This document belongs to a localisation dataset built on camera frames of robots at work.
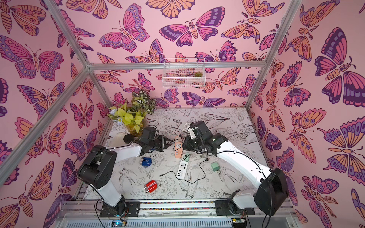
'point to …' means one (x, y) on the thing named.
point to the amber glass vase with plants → (133, 115)
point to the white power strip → (182, 169)
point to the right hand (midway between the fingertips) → (182, 144)
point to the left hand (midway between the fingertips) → (175, 138)
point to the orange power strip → (178, 147)
